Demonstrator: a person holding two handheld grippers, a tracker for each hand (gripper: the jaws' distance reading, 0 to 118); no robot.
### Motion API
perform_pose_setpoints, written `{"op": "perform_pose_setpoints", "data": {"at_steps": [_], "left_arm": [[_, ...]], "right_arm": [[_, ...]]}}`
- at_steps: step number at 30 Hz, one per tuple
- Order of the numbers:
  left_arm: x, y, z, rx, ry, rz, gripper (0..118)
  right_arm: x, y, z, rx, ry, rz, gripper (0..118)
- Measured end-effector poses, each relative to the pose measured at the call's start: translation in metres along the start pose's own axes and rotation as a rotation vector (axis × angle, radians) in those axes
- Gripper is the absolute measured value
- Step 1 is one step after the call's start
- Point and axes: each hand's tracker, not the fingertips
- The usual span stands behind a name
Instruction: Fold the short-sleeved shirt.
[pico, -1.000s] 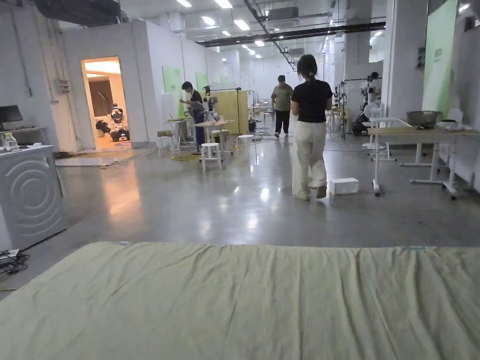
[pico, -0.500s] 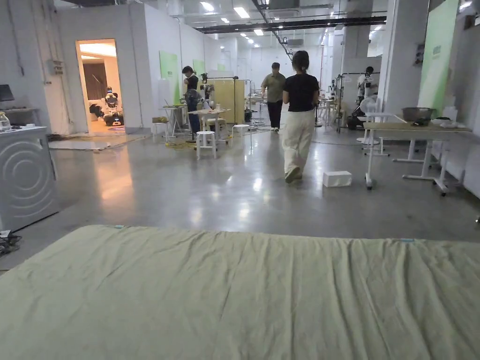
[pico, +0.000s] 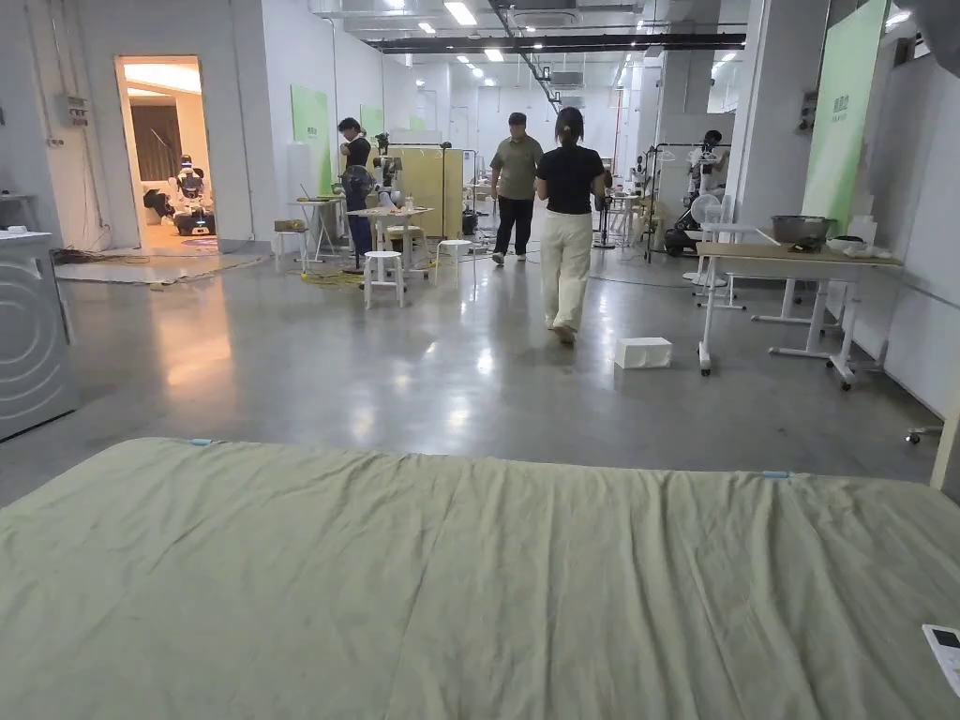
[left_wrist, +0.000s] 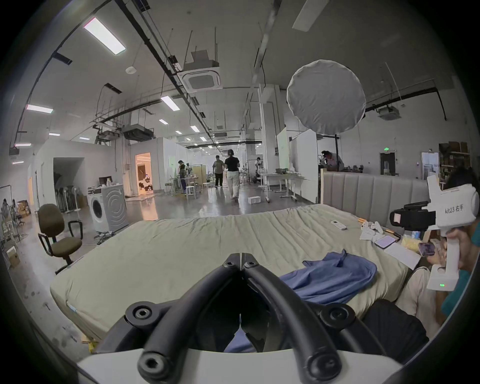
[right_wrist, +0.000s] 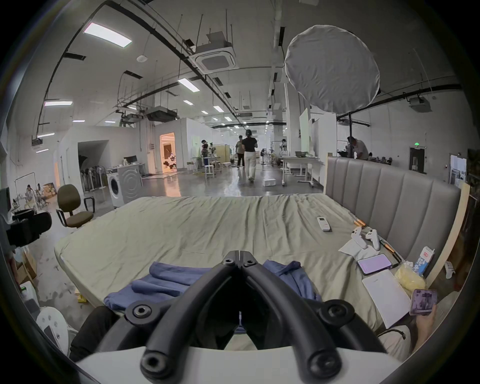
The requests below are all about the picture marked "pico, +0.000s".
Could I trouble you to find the white round stool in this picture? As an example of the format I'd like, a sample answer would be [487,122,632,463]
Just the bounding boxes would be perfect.
[273,229,309,274]
[363,250,406,310]
[434,239,477,290]

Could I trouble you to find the small wooden work table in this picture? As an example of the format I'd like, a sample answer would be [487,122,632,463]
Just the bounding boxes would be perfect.
[346,206,435,282]

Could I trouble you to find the white carton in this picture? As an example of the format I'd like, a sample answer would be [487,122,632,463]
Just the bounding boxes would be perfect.
[614,337,673,371]

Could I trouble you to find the pale wooden cabinet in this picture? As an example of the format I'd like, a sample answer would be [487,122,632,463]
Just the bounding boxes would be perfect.
[385,145,465,240]

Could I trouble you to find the white folding table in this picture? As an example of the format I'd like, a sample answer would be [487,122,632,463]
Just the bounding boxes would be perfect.
[287,196,348,263]

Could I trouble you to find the bed with pale green sheet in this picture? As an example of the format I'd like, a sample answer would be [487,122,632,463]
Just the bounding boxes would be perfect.
[0,438,960,720]

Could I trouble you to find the black clothes rack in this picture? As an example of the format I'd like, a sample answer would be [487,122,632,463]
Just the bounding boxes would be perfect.
[643,142,710,263]

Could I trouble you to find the white standing fan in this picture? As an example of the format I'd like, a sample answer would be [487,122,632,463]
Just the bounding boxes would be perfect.
[682,194,730,288]

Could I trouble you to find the wooden table with white legs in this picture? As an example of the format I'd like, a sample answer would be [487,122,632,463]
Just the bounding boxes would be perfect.
[694,216,905,391]

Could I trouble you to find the white and black robot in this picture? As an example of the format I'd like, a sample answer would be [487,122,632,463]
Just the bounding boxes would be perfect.
[172,153,219,239]

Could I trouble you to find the grey washing machine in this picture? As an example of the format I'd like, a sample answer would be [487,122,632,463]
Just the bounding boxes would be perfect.
[0,231,83,443]

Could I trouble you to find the white remote control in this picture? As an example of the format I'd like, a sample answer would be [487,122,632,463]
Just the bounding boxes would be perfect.
[922,623,960,696]

